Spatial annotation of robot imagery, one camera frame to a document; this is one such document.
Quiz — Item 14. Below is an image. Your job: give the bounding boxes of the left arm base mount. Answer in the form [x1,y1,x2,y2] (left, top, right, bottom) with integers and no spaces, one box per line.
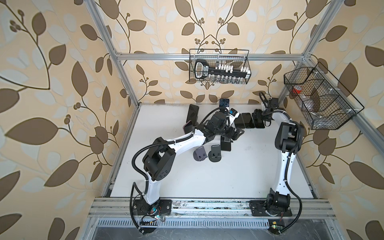
[132,198,172,216]

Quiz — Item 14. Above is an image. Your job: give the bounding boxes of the right wire basket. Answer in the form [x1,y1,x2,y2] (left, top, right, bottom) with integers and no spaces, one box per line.
[284,62,365,131]

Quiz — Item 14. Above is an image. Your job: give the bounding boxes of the black phone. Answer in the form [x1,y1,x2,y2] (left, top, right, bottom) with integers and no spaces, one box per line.
[234,114,246,129]

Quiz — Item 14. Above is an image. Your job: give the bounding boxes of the middle right black stand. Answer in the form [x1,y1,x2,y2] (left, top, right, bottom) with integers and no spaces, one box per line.
[220,136,232,152]

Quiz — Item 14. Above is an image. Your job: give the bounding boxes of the green phone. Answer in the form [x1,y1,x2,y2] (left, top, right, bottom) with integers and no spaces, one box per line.
[242,113,255,129]

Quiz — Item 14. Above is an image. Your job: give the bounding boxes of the front right black stand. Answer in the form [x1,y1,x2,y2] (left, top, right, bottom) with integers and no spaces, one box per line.
[208,145,222,163]

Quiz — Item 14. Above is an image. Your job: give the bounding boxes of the wire basket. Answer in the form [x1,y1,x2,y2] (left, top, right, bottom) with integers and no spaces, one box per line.
[284,62,365,131]
[189,49,252,85]

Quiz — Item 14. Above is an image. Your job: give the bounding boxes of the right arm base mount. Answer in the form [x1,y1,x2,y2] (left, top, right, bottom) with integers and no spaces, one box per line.
[249,200,293,218]

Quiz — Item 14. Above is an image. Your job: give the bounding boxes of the black stand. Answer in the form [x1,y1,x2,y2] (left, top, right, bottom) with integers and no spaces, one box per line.
[220,136,232,152]
[208,145,222,163]

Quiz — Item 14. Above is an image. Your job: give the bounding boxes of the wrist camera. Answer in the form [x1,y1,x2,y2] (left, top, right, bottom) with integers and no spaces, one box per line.
[228,108,240,127]
[267,98,280,111]

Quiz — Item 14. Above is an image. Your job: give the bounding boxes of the back wire basket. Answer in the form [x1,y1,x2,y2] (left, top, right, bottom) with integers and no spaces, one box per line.
[189,49,252,85]

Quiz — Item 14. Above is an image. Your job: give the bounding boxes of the front left purple stand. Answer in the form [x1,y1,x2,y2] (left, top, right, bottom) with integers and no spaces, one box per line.
[193,146,208,162]

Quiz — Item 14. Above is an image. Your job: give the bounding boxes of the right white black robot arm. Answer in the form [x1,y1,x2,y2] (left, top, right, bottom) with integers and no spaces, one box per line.
[253,92,303,216]

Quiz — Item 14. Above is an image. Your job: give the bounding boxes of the front aluminium rail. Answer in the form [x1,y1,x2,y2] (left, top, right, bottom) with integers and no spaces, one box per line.
[88,198,336,229]

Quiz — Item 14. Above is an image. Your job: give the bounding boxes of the red capped clear item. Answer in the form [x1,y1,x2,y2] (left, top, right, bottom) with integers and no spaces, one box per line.
[292,85,303,97]

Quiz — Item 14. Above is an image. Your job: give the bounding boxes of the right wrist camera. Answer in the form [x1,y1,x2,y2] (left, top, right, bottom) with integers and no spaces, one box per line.
[267,98,280,111]

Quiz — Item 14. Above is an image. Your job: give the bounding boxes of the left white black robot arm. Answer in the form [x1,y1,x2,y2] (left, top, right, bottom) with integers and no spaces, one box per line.
[131,107,244,206]

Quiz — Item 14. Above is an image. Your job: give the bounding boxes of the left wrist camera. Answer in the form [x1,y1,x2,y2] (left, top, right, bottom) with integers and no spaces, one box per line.
[228,108,240,127]

